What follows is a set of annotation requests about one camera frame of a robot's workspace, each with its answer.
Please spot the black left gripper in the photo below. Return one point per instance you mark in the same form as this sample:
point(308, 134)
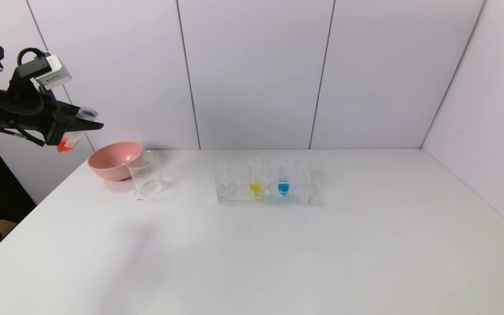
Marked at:
point(57, 124)

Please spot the test tube with red pigment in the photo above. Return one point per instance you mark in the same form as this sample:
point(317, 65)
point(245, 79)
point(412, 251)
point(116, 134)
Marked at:
point(65, 145)

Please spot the clear acrylic test tube rack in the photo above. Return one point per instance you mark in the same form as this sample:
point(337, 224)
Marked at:
point(234, 192)

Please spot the test tube with yellow pigment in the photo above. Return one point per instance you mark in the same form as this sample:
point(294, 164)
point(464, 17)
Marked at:
point(255, 187)

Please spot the test tube with blue pigment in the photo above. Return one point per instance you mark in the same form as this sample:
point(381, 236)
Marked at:
point(283, 187)

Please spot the pink plastic bowl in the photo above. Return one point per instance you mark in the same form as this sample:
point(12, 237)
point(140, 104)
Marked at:
point(111, 162)

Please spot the clear glass beaker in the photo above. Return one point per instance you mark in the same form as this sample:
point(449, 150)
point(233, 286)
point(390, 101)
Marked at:
point(147, 177)

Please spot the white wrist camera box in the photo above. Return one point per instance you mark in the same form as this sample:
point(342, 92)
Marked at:
point(54, 72)

